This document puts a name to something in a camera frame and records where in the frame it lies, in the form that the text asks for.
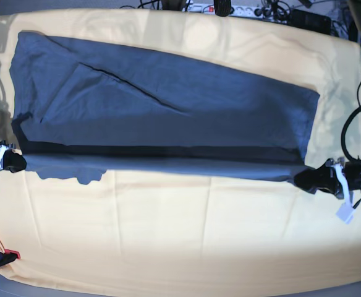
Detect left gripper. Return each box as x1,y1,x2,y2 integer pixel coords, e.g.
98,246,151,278
294,158,361,204

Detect blue-grey T-shirt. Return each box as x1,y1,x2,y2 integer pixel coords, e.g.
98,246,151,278
10,32,320,184

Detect black power adapter box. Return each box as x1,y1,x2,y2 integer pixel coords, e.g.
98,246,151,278
289,9,332,35

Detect yellow table cloth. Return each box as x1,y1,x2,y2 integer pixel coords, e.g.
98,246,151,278
0,9,361,296

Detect white power strip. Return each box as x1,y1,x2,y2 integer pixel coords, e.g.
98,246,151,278
182,1,274,21

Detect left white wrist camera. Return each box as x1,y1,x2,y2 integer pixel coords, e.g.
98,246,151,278
336,203,355,225

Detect black round camera pole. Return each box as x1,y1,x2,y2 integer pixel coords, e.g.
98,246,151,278
214,0,232,17

